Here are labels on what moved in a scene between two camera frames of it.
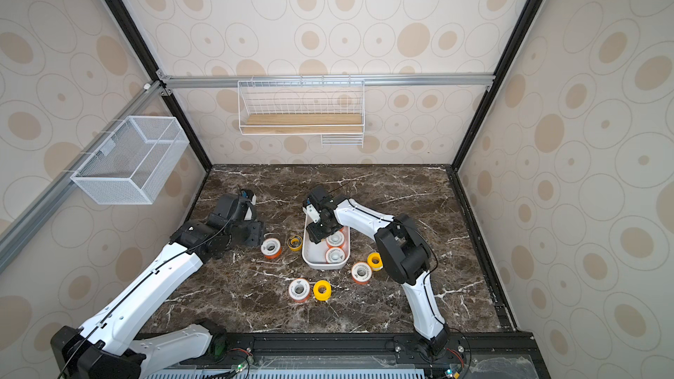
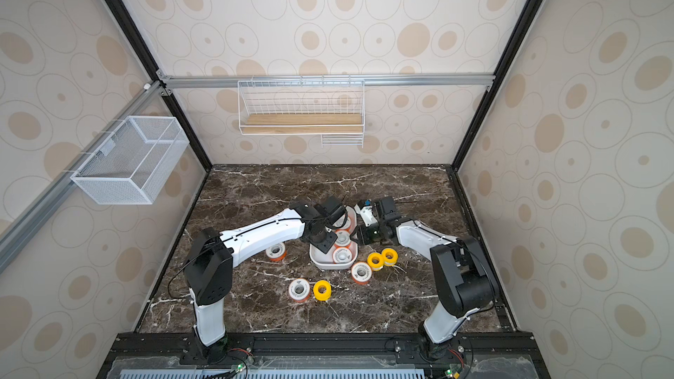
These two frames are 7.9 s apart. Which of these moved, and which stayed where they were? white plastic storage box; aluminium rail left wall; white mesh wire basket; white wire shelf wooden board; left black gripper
Moved: white plastic storage box; left black gripper
Stayed: white mesh wire basket; aluminium rail left wall; white wire shelf wooden board
